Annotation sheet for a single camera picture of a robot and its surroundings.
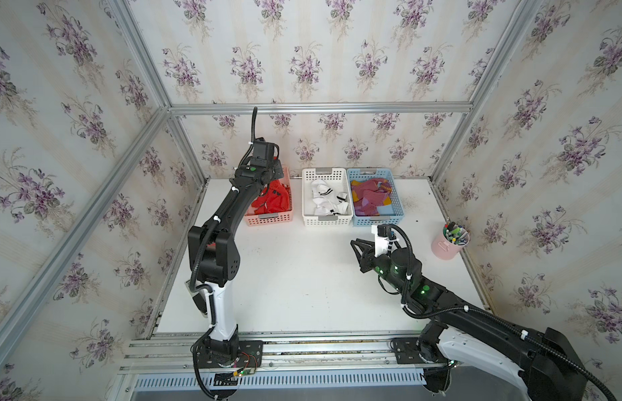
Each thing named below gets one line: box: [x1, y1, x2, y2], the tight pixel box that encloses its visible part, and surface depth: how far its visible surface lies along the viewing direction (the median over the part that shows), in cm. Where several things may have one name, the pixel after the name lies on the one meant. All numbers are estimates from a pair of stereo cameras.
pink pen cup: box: [431, 221, 471, 261], surface depth 90 cm
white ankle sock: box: [311, 178, 348, 217], surface depth 107 cm
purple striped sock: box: [351, 177, 393, 217], surface depth 110 cm
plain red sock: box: [250, 179, 292, 215], surface depth 103 cm
